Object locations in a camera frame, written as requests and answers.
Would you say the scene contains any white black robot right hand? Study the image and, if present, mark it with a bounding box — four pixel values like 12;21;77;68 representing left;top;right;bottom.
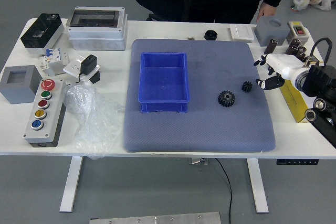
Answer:
253;53;307;91

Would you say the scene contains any person's left hand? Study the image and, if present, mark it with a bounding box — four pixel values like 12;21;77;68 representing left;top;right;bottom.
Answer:
258;1;279;23

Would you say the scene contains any big black gear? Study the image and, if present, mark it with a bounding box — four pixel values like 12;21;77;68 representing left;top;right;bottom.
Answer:
217;90;236;109

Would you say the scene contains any grey box with round hole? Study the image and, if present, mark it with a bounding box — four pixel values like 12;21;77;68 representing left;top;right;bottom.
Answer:
256;16;289;47

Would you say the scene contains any yellow white cardboard box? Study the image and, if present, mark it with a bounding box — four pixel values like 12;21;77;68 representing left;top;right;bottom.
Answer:
278;79;310;124

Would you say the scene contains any blue plastic box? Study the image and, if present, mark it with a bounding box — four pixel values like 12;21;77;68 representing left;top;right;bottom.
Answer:
138;51;191;114

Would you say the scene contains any white distribution box clear lid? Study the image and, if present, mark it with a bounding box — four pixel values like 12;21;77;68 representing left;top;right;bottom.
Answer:
67;6;129;51

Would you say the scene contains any brown cylindrical capacitor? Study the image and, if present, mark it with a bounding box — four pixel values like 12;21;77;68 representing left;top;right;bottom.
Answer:
264;39;279;55
296;46;308;63
285;45;299;57
286;38;301;51

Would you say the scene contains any black table control panel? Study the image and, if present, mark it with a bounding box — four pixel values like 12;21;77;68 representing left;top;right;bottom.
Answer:
277;159;320;166

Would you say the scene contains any grey-blue mat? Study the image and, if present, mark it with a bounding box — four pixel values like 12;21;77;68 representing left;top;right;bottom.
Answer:
123;38;277;153

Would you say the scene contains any white table leg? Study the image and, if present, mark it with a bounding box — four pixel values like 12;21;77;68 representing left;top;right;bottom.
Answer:
59;156;84;213
246;158;270;214

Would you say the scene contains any black power adapter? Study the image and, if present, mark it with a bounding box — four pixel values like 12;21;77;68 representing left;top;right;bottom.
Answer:
77;54;98;82

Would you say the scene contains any small black block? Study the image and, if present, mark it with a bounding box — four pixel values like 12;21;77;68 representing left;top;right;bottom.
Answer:
89;71;101;84

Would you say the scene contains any white blue circuit breaker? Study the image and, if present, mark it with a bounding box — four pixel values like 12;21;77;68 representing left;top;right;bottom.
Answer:
45;47;70;69

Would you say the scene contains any white orange circuit breaker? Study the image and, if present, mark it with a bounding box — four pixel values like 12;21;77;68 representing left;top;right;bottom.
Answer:
39;55;56;77

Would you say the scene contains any clear plastic bag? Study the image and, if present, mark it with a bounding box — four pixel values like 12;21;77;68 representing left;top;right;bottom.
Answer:
64;81;127;161

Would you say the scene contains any grey push button station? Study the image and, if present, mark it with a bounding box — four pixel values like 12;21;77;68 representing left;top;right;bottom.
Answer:
23;78;68;148

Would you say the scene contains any grey cube with square hole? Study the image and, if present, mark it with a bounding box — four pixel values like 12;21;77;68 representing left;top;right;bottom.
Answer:
0;65;43;105

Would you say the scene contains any grey metal plate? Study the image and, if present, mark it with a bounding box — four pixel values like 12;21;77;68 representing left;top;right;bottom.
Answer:
89;211;222;224

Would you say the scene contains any white wall switch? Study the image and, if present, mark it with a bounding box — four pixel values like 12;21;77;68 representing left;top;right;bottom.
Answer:
229;24;255;42

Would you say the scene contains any grey switch box red button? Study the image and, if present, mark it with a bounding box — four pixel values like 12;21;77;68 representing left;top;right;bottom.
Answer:
285;20;311;45

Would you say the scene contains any metal bracket under table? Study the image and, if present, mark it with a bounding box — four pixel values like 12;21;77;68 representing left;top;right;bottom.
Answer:
187;157;209;166

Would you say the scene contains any black floor cable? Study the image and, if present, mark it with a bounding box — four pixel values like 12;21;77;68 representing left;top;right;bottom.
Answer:
215;158;233;224

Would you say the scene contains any white wall socket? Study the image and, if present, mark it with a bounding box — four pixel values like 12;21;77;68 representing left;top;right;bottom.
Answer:
62;55;101;81

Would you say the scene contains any black-lid grey enclosure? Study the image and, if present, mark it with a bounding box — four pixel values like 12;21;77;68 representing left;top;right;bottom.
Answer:
20;13;65;55

